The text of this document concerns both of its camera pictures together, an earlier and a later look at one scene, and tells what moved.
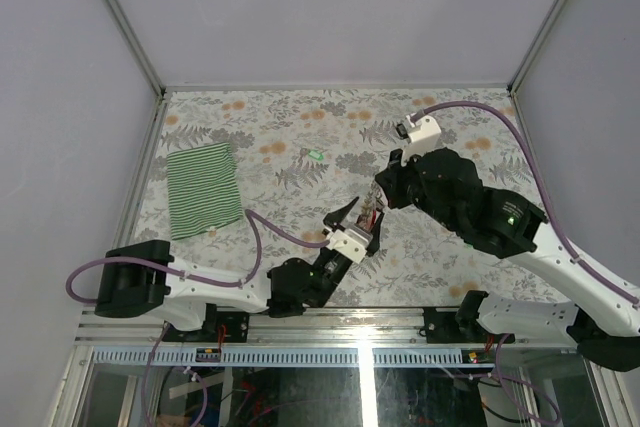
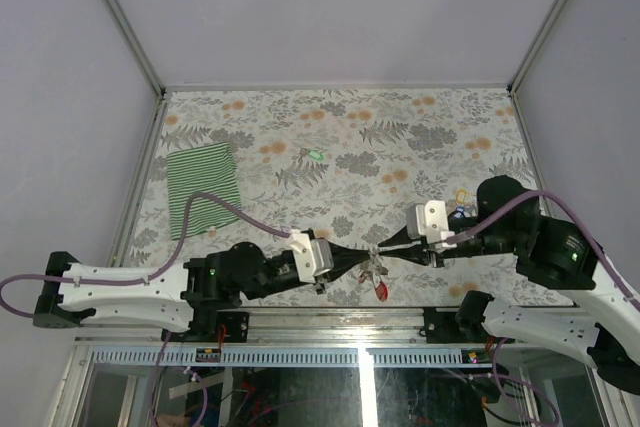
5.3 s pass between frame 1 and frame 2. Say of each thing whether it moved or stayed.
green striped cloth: stayed
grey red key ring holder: moved
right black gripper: moved
